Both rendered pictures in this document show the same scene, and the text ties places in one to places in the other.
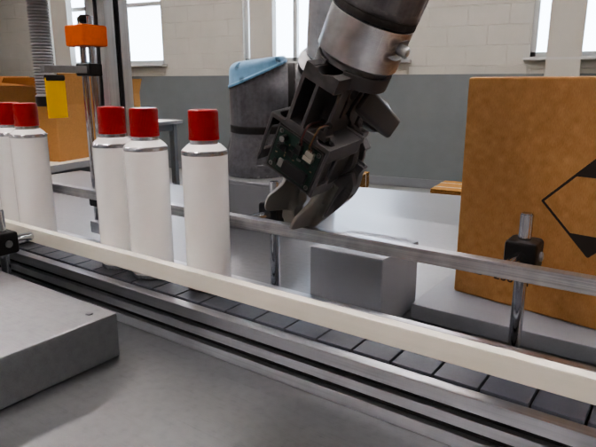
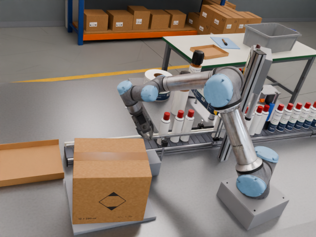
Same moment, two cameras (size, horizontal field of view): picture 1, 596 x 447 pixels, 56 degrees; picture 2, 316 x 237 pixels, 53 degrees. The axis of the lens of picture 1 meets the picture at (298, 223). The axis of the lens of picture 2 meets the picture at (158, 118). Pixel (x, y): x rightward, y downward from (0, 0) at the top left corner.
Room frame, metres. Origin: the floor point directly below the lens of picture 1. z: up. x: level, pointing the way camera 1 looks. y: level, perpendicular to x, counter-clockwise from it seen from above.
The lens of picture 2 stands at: (1.27, -1.18, 1.99)
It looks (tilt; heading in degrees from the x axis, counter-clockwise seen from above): 34 degrees down; 118
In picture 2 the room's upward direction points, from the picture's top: 11 degrees clockwise
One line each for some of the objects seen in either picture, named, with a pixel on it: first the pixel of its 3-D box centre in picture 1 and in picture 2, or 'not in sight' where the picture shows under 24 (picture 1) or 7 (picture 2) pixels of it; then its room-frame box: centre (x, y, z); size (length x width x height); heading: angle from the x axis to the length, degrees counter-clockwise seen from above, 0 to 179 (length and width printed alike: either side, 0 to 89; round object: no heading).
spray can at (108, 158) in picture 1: (116, 188); (187, 125); (0.71, 0.23, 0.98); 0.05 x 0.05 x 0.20
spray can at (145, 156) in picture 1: (148, 193); (177, 126); (0.67, 0.18, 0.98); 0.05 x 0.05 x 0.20
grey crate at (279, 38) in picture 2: not in sight; (270, 38); (0.48, 2.67, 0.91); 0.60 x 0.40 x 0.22; 67
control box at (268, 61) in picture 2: not in sight; (255, 69); (0.93, 0.39, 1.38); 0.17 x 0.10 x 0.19; 110
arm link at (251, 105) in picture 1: (261, 90); (262, 162); (1.17, 0.07, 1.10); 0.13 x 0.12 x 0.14; 93
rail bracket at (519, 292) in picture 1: (513, 302); not in sight; (0.50, -0.20, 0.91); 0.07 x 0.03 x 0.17; 144
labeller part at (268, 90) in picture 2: not in sight; (267, 89); (0.97, 0.75, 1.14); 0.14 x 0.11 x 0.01; 54
